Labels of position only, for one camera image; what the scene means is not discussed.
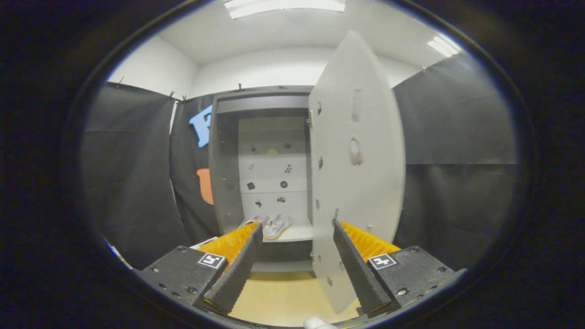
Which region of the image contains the small ceiling light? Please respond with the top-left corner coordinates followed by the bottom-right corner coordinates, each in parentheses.
top-left (427, 36), bottom-right (461, 58)

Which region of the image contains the light grey shoe cabinet door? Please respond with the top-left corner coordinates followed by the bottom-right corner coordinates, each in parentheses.
top-left (308, 30), bottom-right (406, 315)

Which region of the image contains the grey shoe cabinet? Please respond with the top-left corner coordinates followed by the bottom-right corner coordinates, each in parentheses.
top-left (208, 85), bottom-right (320, 275)

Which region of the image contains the black backdrop cloth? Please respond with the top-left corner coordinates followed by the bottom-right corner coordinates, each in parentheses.
top-left (81, 53), bottom-right (517, 270)

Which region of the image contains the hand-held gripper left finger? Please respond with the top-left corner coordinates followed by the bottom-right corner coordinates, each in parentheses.
top-left (133, 222), bottom-right (264, 316)

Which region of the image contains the long ceiling light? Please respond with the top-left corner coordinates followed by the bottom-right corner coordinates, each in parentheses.
top-left (224, 0), bottom-right (346, 20)

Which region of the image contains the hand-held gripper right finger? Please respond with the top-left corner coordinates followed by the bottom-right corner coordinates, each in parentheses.
top-left (332, 218), bottom-right (468, 319)

